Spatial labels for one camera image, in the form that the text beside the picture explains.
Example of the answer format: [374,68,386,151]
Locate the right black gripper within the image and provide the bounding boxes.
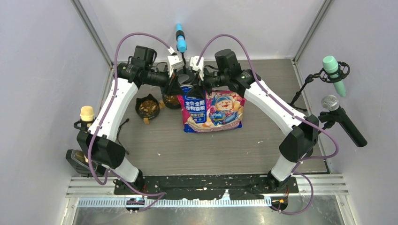
[188,66,229,100]

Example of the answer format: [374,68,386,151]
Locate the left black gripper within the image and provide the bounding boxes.
[145,66,185,97]

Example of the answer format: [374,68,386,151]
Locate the colourful pet food bag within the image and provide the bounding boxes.
[178,85,246,133]

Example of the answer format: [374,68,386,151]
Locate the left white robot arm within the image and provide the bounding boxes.
[77,46,184,194]

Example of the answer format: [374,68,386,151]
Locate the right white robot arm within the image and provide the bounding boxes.
[188,49,319,192]

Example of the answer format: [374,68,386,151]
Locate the round black pet bowl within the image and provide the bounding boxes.
[162,94,181,110]

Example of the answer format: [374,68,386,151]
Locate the cat-ear black pet bowl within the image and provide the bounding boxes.
[135,94,166,124]

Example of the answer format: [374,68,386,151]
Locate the blue microphone on stand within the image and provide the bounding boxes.
[176,23,194,84]

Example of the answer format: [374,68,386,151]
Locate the yellow microphone on tripod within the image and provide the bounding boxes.
[74,106,130,158]

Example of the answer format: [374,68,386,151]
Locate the black box device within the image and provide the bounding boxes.
[65,149,106,177]

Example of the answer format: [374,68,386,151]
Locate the grey black handheld microphone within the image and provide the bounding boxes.
[318,95,368,148]

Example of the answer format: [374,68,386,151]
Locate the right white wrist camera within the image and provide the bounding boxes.
[189,56,204,81]

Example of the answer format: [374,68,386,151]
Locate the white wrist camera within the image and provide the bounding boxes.
[189,56,204,81]
[167,46,184,78]

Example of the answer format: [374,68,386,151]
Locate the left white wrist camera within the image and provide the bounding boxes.
[167,46,184,78]

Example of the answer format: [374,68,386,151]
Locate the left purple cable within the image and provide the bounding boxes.
[87,32,175,213]

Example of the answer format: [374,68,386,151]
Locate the purple cable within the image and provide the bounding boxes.
[87,32,175,213]
[196,34,339,216]

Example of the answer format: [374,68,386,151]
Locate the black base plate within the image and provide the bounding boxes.
[113,174,299,200]

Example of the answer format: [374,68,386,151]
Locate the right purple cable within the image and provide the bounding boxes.
[196,34,339,216]

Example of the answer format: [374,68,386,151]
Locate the green microphone with shock mount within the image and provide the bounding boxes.
[287,55,351,113]

